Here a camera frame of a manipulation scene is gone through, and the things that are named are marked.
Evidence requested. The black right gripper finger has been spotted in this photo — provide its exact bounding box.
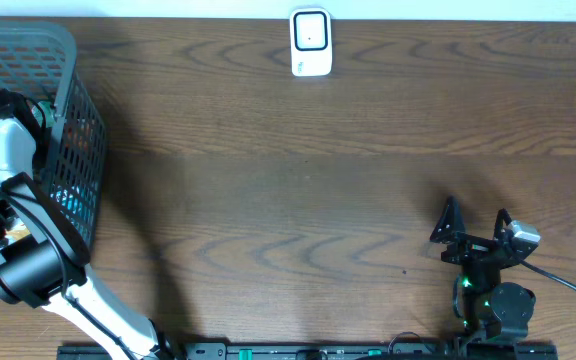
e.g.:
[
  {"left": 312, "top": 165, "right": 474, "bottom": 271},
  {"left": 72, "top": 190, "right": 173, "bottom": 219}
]
[
  {"left": 429, "top": 196, "right": 466, "bottom": 244},
  {"left": 493, "top": 208, "right": 512, "bottom": 240}
]

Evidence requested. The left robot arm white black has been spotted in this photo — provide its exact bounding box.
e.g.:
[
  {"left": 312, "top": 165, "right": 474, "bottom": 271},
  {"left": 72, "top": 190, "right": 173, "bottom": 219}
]
[{"left": 0, "top": 89, "right": 181, "bottom": 359}]

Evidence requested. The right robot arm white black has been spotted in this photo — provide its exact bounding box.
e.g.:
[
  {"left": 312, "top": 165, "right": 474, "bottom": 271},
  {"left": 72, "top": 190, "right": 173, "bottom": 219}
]
[{"left": 430, "top": 196, "right": 541, "bottom": 347}]

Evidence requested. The white barcode scanner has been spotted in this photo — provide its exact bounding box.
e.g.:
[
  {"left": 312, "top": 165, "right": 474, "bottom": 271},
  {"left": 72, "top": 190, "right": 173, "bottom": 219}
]
[{"left": 289, "top": 7, "right": 333, "bottom": 77}]

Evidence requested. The grey plastic basket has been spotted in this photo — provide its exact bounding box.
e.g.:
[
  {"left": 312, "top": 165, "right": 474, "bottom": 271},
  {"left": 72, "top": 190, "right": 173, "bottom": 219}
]
[{"left": 0, "top": 19, "right": 108, "bottom": 298}]

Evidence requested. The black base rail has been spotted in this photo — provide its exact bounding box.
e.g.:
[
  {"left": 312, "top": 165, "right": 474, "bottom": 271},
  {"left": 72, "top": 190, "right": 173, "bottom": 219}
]
[{"left": 57, "top": 341, "right": 559, "bottom": 360}]

